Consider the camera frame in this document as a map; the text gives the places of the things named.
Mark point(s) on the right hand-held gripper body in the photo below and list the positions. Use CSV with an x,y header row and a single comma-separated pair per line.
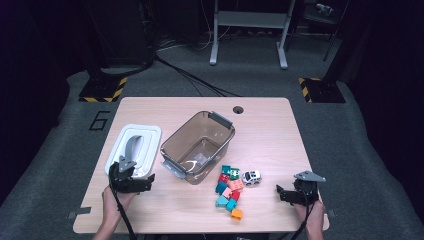
x,y
307,192

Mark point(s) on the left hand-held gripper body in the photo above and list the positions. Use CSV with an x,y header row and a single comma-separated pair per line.
x,y
125,181

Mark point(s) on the white toy car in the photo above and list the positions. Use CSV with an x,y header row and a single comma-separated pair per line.
x,y
251,177

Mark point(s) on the red toy block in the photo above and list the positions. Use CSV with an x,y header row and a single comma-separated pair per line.
x,y
223,178
235,195

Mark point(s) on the salmon toy block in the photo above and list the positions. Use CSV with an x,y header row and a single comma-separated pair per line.
x,y
235,184

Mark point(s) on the transparent grey storage box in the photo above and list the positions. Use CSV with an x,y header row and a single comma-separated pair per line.
x,y
180,140

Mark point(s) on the orange toy block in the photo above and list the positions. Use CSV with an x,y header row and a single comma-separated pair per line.
x,y
236,214

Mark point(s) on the green toy block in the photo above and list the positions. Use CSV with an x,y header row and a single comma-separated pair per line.
x,y
234,173

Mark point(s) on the cyan toy block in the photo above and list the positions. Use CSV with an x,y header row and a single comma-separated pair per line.
x,y
231,205

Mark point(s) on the light pink toy block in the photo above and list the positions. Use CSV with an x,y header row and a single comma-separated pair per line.
x,y
227,192

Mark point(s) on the light teal toy block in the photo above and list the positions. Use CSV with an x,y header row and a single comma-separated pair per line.
x,y
222,201

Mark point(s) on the dark teal toy block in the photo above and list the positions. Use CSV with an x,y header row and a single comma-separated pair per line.
x,y
221,188

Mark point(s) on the person's left hand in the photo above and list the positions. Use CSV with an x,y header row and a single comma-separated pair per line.
x,y
113,203

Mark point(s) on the black striped stand base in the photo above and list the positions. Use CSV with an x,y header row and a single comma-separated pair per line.
x,y
100,89
325,91

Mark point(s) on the black cabinet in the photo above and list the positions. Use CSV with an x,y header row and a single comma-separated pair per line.
x,y
126,33

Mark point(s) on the grey metal stand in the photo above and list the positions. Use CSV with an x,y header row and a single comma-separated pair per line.
x,y
250,19

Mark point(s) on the grey device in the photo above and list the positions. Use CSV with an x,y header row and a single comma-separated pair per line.
x,y
325,8

